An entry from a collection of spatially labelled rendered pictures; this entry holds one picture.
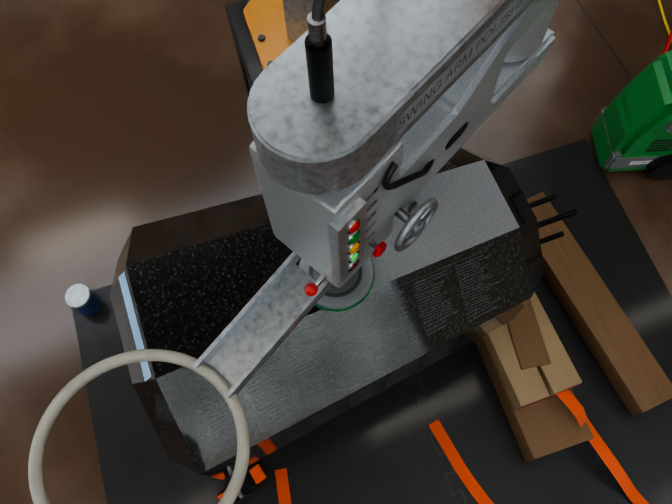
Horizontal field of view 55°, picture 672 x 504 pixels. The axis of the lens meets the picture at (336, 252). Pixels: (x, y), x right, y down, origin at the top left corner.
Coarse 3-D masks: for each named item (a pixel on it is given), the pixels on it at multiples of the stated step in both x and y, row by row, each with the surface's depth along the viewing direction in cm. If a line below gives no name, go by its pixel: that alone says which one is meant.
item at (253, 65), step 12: (240, 0) 241; (228, 12) 239; (240, 12) 239; (240, 24) 237; (240, 36) 235; (240, 48) 233; (252, 48) 233; (240, 60) 255; (252, 60) 231; (252, 72) 229; (252, 84) 227
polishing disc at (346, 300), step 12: (300, 264) 184; (312, 276) 183; (360, 276) 182; (372, 276) 182; (336, 288) 181; (348, 288) 181; (360, 288) 181; (324, 300) 180; (336, 300) 180; (348, 300) 180
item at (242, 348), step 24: (288, 264) 163; (264, 288) 161; (288, 288) 165; (240, 312) 160; (264, 312) 164; (288, 312) 163; (240, 336) 163; (264, 336) 162; (216, 360) 162; (240, 360) 161; (264, 360) 159; (240, 384) 156
